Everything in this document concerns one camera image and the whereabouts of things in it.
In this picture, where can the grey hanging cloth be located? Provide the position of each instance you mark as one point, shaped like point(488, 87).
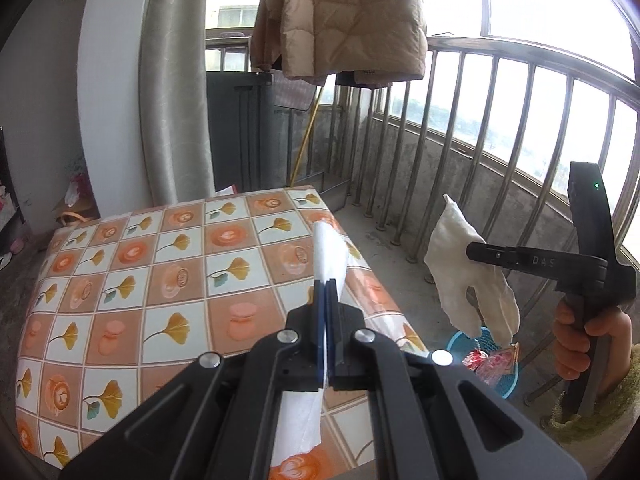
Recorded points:
point(295, 92)

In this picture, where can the floral checkered tablecloth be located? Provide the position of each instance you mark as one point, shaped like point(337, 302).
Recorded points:
point(150, 310)

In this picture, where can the person's right forearm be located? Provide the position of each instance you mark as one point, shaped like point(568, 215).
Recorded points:
point(620, 410)

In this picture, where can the grey curtain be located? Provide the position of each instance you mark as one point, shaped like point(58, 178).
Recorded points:
point(175, 85)

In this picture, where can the white wet wipe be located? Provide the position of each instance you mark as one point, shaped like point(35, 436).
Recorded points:
point(450, 270)

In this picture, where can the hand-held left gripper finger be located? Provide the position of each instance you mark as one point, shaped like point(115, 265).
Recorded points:
point(320, 340)
point(331, 340)

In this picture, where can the beige down jacket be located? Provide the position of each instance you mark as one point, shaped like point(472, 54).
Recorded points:
point(350, 20)

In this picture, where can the person's right hand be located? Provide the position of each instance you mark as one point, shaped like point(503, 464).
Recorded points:
point(567, 350)

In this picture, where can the dark hanging garment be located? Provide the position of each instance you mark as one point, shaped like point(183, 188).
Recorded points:
point(360, 79)

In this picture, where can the white paper tissue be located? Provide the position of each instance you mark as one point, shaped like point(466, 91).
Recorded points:
point(330, 250)

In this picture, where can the white paper sheet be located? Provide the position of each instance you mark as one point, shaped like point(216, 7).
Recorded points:
point(226, 191)

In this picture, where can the red and white snack bag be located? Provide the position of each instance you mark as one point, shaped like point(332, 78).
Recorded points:
point(500, 362)

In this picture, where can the tan handbag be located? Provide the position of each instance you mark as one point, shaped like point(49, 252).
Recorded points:
point(75, 217)

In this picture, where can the metal balcony railing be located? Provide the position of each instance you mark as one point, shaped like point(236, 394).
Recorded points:
point(500, 46)

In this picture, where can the blue plastic wastebasket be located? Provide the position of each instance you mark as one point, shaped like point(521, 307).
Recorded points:
point(506, 389)

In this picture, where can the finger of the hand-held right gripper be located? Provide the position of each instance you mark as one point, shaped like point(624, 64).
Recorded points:
point(525, 261)

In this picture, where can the red plastic wrapper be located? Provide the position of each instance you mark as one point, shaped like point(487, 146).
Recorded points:
point(474, 360)

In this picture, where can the dark grey panel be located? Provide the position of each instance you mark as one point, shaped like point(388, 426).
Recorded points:
point(225, 135)

